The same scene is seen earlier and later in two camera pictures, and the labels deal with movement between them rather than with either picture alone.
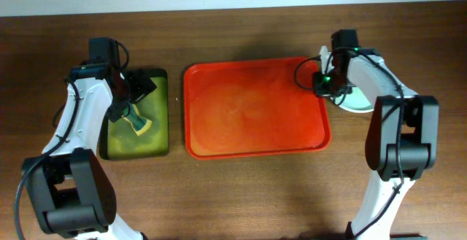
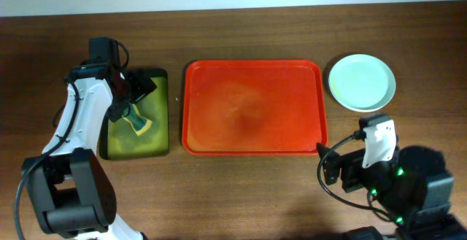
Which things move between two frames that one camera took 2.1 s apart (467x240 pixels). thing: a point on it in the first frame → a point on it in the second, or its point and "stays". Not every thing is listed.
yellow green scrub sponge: [139, 124] stays
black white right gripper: [320, 89] → [341, 160]
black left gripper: [128, 97] stays
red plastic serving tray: [250, 108] stays
